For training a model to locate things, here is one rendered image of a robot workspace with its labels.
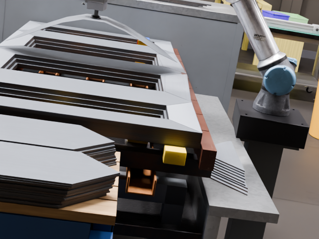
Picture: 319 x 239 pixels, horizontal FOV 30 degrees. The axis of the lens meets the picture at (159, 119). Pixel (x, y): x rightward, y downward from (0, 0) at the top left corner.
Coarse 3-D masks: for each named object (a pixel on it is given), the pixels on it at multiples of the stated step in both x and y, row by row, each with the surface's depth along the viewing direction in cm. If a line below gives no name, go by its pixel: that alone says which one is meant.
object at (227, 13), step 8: (112, 0) 311; (120, 0) 311; (128, 0) 311; (136, 0) 311; (144, 0) 312; (152, 0) 320; (200, 0) 370; (144, 8) 313; (152, 8) 313; (160, 8) 313; (168, 8) 313; (176, 8) 313; (184, 8) 313; (192, 8) 314; (200, 8) 321; (208, 8) 328; (216, 8) 336; (224, 8) 344; (232, 8) 353; (200, 16) 315; (208, 16) 315; (216, 16) 315; (224, 16) 315; (232, 16) 316
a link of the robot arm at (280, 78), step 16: (240, 0) 216; (240, 16) 219; (256, 16) 217; (256, 32) 218; (256, 48) 220; (272, 48) 219; (272, 64) 218; (288, 64) 220; (272, 80) 219; (288, 80) 218
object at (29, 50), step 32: (64, 32) 302; (32, 64) 227; (64, 64) 229; (96, 64) 231; (128, 64) 241; (160, 64) 251; (32, 96) 185; (64, 96) 186; (96, 96) 187; (96, 128) 164; (128, 128) 165; (160, 128) 165
